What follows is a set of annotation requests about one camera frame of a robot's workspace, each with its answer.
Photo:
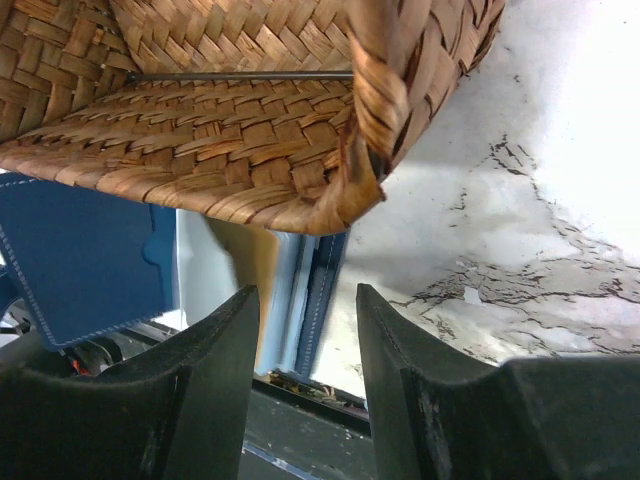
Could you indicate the blue leather card holder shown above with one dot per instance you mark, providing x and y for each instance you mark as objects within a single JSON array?
[{"x": 82, "y": 264}]

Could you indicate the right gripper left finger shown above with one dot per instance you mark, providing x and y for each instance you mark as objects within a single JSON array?
[{"x": 175, "y": 411}]

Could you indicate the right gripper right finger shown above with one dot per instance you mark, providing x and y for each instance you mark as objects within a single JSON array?
[{"x": 437, "y": 413}]

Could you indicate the woven brown divided tray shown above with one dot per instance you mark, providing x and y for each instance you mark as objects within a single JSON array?
[{"x": 287, "y": 115}]

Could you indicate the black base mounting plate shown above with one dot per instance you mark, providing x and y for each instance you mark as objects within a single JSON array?
[{"x": 314, "y": 434}]

